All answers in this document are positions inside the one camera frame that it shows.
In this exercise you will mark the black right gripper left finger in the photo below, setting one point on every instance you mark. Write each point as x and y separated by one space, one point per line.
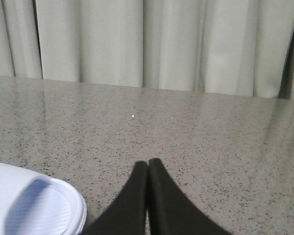
126 215

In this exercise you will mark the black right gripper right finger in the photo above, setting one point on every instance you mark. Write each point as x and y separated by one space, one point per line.
170 211

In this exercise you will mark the light blue slipper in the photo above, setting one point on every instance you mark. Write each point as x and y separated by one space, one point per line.
32 203

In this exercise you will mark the white pleated curtain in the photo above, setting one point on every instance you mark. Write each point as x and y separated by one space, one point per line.
240 47

